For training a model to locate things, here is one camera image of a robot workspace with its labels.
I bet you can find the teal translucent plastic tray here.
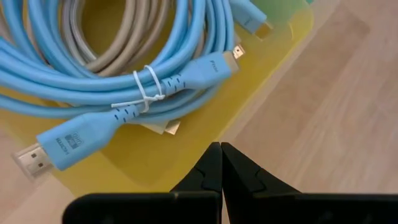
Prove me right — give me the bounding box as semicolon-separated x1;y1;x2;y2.
251;0;315;19

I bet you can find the white cable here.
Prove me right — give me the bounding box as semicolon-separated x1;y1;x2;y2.
60;0;100;65

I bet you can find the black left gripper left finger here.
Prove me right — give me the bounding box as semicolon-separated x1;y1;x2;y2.
62;142;223;224

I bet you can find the yellow translucent plastic tray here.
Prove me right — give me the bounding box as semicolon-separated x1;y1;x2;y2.
0;0;315;197

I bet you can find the light blue HDMI cable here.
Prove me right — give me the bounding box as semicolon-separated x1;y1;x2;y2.
0;0;275;72
0;0;240;180

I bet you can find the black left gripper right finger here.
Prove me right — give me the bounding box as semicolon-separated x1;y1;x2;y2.
221;142;398;224

